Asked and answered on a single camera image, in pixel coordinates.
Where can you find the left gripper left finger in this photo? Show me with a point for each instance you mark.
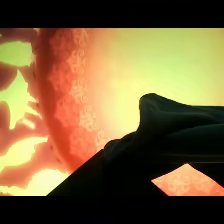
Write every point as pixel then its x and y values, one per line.
pixel 83 181

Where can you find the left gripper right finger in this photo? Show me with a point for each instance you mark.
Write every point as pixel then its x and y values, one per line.
pixel 133 183

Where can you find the dark green garment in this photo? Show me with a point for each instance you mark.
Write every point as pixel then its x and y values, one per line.
pixel 173 130

